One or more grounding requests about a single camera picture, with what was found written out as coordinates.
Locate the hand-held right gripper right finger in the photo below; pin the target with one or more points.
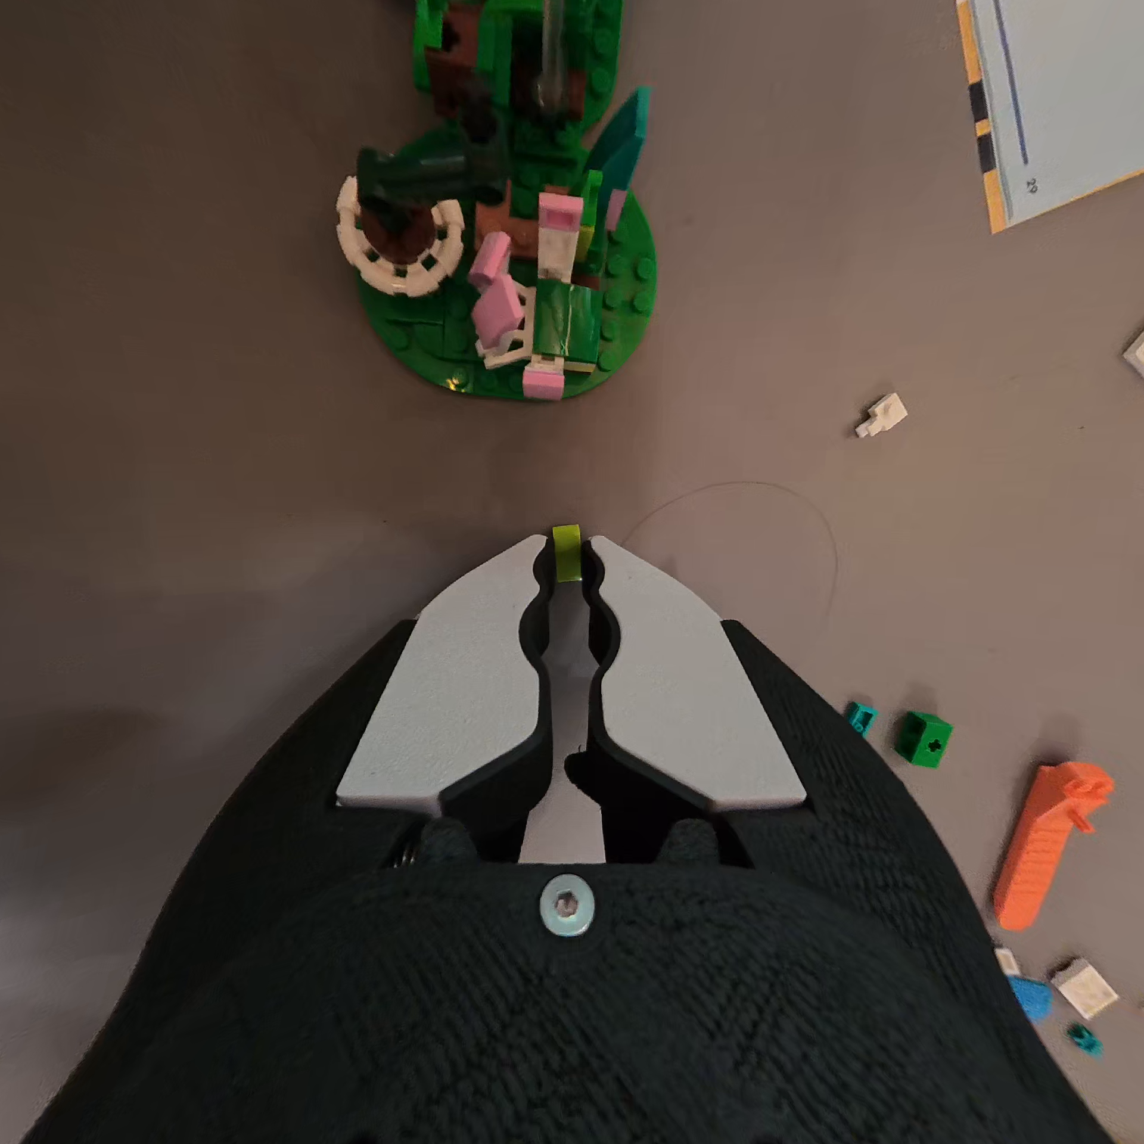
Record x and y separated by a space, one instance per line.
688 705

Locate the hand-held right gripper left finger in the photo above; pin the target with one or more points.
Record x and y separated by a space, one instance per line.
447 697

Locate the lime green lego piece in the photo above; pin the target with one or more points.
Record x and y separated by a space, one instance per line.
565 554

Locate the small white lego clip piece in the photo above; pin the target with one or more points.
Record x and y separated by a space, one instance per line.
883 414

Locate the green lego garden model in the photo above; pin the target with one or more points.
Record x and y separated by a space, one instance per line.
617 268

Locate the small teal lego brick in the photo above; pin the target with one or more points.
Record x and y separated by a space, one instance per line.
861 717

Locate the green lego brick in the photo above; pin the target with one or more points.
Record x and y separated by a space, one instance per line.
924 739

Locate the small white lego plate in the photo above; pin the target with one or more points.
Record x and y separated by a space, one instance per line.
1005 961

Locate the blue lego piece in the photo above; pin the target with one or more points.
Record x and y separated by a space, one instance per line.
1033 997

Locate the white square lego tile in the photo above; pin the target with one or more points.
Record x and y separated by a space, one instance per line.
1083 987

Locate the tiny teal lego stud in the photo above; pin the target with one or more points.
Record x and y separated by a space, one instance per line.
1084 1039

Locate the flat white lego piece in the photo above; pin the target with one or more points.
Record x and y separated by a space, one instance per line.
1137 354

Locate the lego instruction booklet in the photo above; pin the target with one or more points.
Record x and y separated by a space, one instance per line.
1072 88

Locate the orange brick separator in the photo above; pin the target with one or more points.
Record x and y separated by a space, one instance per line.
1041 858

